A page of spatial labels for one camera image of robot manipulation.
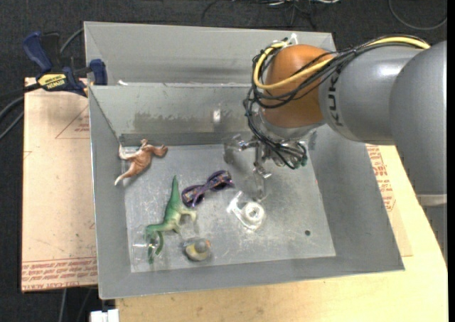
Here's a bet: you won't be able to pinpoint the grey metal bin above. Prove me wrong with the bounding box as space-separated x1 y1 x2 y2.
83 21 406 301

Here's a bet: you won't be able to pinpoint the grey and yellow round toy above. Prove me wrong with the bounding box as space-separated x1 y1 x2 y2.
181 237 213 262

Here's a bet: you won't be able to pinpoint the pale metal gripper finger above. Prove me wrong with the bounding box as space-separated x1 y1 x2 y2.
223 134 255 164
250 166 273 203

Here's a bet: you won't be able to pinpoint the green toy dinosaur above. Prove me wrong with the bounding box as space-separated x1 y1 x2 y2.
144 175 198 240

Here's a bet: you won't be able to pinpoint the brown toy dinosaur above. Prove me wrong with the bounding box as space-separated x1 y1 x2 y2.
114 138 169 187

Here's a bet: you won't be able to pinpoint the purple sunglasses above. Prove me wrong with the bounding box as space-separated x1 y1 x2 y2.
181 170 235 208

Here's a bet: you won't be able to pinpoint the brown cardboard board red print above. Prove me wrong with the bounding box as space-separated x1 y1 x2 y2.
21 77 414 294

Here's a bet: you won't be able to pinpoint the clear cup with green marks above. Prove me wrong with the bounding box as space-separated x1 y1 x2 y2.
132 230 166 266

